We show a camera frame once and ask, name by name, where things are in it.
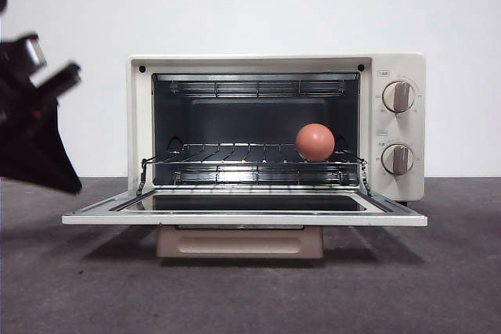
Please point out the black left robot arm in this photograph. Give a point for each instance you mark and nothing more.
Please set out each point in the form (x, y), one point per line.
(15, 83)

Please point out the small beige oven knob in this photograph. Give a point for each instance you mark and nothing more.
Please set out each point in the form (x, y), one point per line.
(397, 159)

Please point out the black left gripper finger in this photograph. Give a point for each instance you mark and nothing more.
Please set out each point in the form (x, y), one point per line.
(35, 154)

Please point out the brown egg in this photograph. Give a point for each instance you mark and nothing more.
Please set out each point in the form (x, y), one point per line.
(315, 142)

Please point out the cream white toaster oven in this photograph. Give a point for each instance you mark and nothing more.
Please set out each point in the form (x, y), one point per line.
(415, 64)

